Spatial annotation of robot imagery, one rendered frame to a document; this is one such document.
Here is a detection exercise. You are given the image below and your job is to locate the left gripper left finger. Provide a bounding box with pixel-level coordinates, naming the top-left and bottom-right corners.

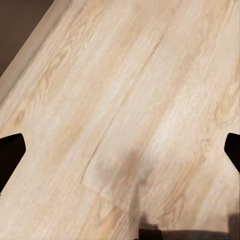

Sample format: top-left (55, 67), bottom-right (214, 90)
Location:
top-left (0, 133), bottom-right (26, 193)

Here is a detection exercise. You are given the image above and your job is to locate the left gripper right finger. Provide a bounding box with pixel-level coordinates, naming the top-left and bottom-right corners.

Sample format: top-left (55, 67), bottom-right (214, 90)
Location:
top-left (224, 133), bottom-right (240, 173)

